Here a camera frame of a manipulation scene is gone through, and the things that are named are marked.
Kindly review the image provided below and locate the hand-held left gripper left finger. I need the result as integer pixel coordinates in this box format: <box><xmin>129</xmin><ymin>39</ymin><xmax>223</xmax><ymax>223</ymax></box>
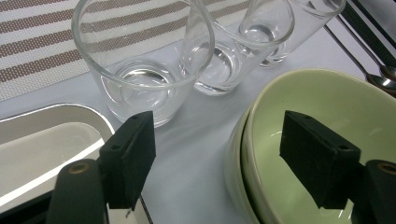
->
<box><xmin>98</xmin><ymin>110</ymin><xmax>157</xmax><ymax>211</ymax></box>

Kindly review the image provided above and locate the white square plate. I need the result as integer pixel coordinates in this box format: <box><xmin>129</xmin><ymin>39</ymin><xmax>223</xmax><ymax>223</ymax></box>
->
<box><xmin>0</xmin><ymin>103</ymin><xmax>154</xmax><ymax>224</ymax></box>

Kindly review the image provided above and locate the silver spoon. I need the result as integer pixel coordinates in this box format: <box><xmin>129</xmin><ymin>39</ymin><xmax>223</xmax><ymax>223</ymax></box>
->
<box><xmin>322</xmin><ymin>23</ymin><xmax>396</xmax><ymax>96</ymax></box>
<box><xmin>334</xmin><ymin>13</ymin><xmax>396</xmax><ymax>80</ymax></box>

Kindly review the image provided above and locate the green bowl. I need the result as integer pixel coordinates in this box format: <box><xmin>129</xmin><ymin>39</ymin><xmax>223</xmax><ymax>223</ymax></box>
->
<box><xmin>224</xmin><ymin>105</ymin><xmax>263</xmax><ymax>224</ymax></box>
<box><xmin>241</xmin><ymin>68</ymin><xmax>396</xmax><ymax>224</ymax></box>

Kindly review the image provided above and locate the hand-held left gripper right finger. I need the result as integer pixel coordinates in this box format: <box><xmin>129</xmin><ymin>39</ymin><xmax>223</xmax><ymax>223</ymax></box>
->
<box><xmin>278</xmin><ymin>110</ymin><xmax>362</xmax><ymax>210</ymax></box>

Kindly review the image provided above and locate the row of black chopsticks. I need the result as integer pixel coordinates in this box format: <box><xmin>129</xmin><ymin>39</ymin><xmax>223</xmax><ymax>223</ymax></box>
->
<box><xmin>340</xmin><ymin>0</ymin><xmax>396</xmax><ymax>68</ymax></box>

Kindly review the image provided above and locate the striped brown placemat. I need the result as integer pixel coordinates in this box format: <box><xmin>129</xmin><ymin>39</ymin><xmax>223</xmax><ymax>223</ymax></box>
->
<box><xmin>0</xmin><ymin>0</ymin><xmax>260</xmax><ymax>103</ymax></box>

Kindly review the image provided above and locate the clear drinking glass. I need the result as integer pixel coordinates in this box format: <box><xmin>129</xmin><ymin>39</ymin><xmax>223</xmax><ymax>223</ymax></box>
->
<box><xmin>71</xmin><ymin>0</ymin><xmax>216</xmax><ymax>129</ymax></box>
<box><xmin>242</xmin><ymin>0</ymin><xmax>347</xmax><ymax>68</ymax></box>
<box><xmin>183</xmin><ymin>0</ymin><xmax>295</xmax><ymax>96</ymax></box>

